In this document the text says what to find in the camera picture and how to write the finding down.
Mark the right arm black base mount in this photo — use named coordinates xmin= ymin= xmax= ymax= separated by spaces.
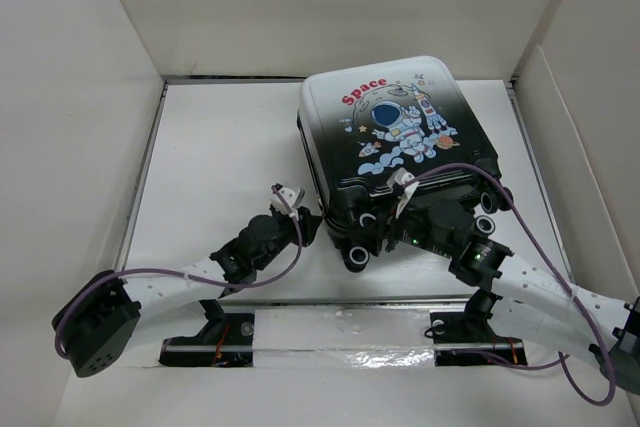
xmin=424 ymin=290 xmax=528 ymax=367

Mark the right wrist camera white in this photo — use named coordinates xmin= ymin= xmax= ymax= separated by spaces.
xmin=386 ymin=168 xmax=419 ymax=219

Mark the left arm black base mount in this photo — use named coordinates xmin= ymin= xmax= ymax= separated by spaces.
xmin=158 ymin=300 xmax=255 ymax=368

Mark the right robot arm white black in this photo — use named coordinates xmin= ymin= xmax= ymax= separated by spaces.
xmin=361 ymin=200 xmax=639 ymax=394

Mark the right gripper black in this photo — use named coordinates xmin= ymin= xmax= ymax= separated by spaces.
xmin=347 ymin=192 xmax=455 ymax=259

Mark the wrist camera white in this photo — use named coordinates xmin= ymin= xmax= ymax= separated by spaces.
xmin=270 ymin=184 xmax=305 ymax=220
xmin=386 ymin=168 xmax=419 ymax=219

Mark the black white space-print suitcase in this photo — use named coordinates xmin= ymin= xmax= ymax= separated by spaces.
xmin=297 ymin=56 xmax=511 ymax=272

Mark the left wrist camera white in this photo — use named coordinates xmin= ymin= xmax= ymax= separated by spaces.
xmin=270 ymin=184 xmax=305 ymax=220

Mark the aluminium front rail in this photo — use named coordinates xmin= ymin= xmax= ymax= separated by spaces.
xmin=99 ymin=294 xmax=584 ymax=311

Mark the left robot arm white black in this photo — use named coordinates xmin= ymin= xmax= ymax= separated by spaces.
xmin=51 ymin=207 xmax=322 ymax=378

